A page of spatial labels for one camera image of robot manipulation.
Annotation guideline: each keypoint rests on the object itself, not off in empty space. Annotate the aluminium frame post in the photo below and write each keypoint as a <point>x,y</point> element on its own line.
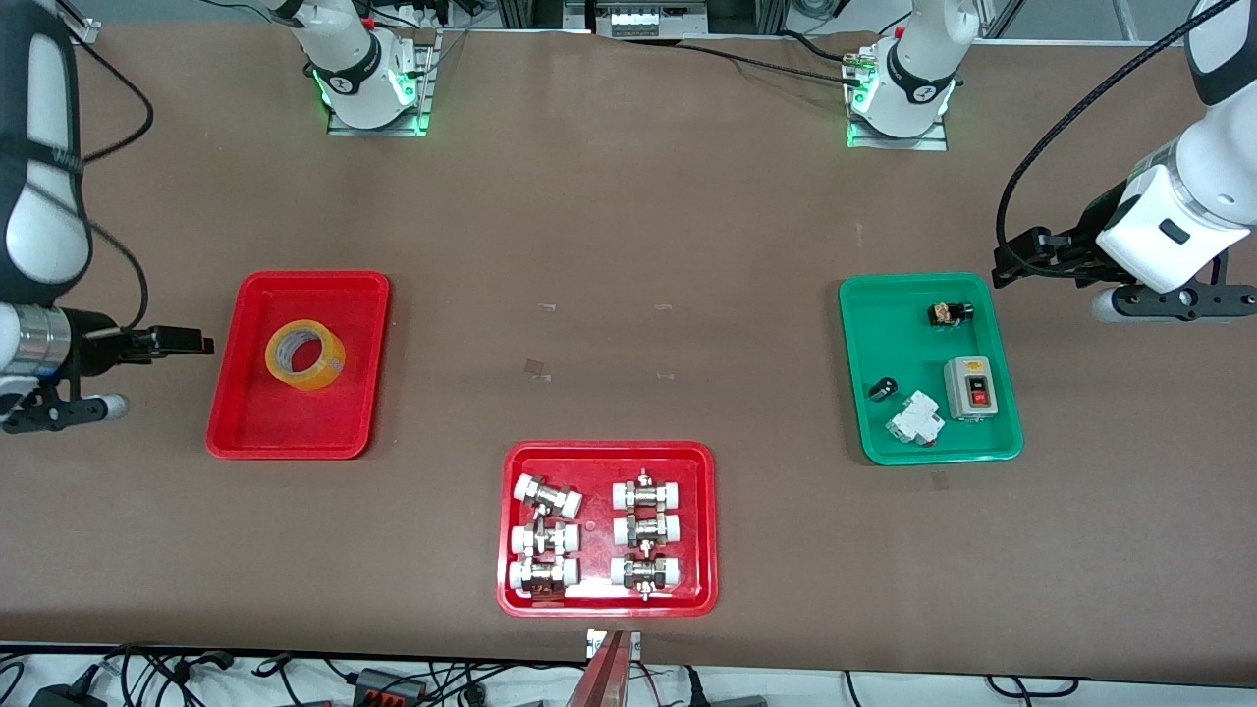
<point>83,29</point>

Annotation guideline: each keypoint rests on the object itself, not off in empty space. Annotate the red metal clamp bar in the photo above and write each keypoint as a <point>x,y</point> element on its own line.
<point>601,678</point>

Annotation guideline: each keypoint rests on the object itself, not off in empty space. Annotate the brown tape patch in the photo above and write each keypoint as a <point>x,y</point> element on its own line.
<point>537,369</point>

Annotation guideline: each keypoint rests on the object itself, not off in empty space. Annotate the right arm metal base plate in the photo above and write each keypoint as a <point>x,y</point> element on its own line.
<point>393,130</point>

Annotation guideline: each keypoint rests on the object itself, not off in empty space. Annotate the yellow clear tape roll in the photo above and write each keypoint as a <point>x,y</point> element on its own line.
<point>324,373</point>

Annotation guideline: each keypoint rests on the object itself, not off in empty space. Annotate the black power adapter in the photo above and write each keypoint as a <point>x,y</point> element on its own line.
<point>69,695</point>

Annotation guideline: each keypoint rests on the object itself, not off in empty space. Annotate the small black push-button component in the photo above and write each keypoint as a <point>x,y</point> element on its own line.
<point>951,314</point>

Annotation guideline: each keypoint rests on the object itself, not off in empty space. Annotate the white metal pipe fitting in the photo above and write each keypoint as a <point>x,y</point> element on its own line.
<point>545,538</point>
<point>542,574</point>
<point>646,530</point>
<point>645,571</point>
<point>550,497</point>
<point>646,493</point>

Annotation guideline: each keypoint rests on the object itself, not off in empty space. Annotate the empty red plastic tray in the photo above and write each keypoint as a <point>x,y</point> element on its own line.
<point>295,422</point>

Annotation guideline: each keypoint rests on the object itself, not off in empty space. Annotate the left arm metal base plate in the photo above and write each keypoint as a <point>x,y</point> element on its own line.
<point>928,142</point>

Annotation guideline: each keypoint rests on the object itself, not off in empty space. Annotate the white bracket plate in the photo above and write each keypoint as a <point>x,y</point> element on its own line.
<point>633,643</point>

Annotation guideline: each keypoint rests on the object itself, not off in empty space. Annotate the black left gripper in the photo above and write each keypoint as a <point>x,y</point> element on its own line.
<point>1077,242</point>

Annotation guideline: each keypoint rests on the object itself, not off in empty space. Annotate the green plastic tray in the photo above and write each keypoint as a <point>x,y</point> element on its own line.
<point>913,452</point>

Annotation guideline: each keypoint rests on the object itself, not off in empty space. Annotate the white circuit breaker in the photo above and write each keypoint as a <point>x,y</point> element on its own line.
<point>915,420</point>

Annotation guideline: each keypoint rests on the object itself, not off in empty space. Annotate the white power strip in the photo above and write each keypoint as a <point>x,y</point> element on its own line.
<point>636,22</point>

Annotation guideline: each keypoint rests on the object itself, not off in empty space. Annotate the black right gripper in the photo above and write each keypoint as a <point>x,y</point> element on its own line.
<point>90,347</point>

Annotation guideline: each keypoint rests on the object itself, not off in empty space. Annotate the black orange connector box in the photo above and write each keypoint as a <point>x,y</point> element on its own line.
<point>391,687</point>

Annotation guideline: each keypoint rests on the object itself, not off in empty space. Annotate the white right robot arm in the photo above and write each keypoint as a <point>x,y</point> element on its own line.
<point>39,226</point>

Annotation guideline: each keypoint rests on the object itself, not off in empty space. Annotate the grey push-button switch box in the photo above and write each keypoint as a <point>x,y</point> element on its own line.
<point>972,391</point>

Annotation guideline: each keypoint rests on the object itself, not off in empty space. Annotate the red tray with fittings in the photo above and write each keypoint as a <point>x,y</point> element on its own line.
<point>599,589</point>

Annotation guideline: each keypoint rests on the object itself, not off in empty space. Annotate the black cylindrical capacitor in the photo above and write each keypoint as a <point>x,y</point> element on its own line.
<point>883,389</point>

